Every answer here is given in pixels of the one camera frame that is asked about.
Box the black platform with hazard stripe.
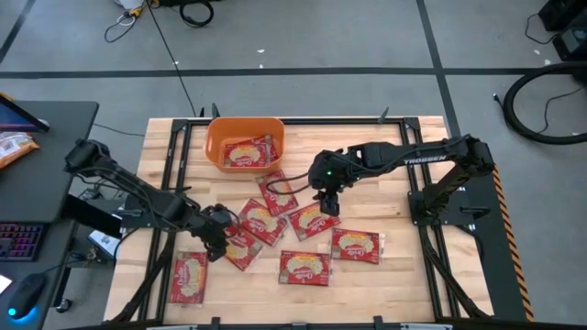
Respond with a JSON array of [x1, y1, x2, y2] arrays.
[[458, 164, 536, 323]]

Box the black computer mouse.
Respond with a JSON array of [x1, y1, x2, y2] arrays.
[[6, 272, 48, 321]]

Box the coiled black cable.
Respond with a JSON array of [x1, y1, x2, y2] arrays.
[[178, 0, 216, 28]]

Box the thick black hose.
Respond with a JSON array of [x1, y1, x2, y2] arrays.
[[501, 60, 587, 147]]

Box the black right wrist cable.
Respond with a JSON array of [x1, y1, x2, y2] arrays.
[[265, 171, 320, 196]]

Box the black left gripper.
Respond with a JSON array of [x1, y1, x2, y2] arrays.
[[194, 204, 239, 264]]

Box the red popcorn bag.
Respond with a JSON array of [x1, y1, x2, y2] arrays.
[[237, 197, 290, 248], [222, 142, 271, 169], [168, 250, 210, 306], [247, 133, 281, 163], [329, 226, 383, 266], [223, 223, 265, 273], [287, 201, 342, 243], [255, 169, 300, 218], [277, 249, 333, 288]]

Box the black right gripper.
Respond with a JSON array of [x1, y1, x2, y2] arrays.
[[308, 150, 357, 217]]

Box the orange plastic basket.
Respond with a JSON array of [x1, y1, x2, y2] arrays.
[[204, 116, 286, 174]]

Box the backlit black keyboard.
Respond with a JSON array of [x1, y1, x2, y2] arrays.
[[0, 221, 48, 263]]

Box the black equipment box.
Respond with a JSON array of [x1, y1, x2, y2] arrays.
[[537, 0, 587, 63]]

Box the black desk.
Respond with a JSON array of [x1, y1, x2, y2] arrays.
[[0, 100, 100, 330]]

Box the computer monitor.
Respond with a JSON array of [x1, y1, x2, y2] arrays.
[[0, 92, 51, 134]]

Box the black control box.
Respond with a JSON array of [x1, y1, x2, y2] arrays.
[[61, 193, 124, 239]]

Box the orange snack bag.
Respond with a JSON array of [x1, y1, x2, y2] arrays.
[[0, 131, 41, 171]]

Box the white box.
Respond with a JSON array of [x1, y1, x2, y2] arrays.
[[86, 228, 122, 259]]

